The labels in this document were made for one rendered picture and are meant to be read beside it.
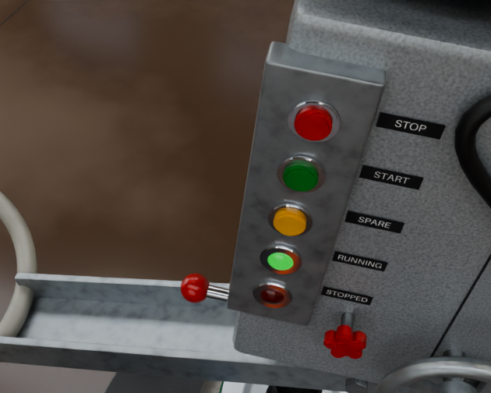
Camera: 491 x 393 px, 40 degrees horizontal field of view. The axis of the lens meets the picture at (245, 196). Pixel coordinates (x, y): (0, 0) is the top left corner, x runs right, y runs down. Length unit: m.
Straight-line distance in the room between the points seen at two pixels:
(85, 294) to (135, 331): 0.10
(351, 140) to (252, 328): 0.28
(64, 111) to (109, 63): 0.37
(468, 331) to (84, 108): 2.28
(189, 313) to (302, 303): 0.37
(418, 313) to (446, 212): 0.13
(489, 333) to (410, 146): 0.25
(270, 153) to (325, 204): 0.06
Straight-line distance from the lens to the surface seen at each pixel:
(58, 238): 2.32
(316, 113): 0.46
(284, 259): 0.57
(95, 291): 1.01
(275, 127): 0.48
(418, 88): 0.47
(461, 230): 0.56
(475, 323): 0.68
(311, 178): 0.50
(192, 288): 0.72
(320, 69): 0.45
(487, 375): 0.63
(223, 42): 3.22
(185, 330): 0.95
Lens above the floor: 1.77
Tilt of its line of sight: 46 degrees down
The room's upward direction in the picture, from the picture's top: 9 degrees clockwise
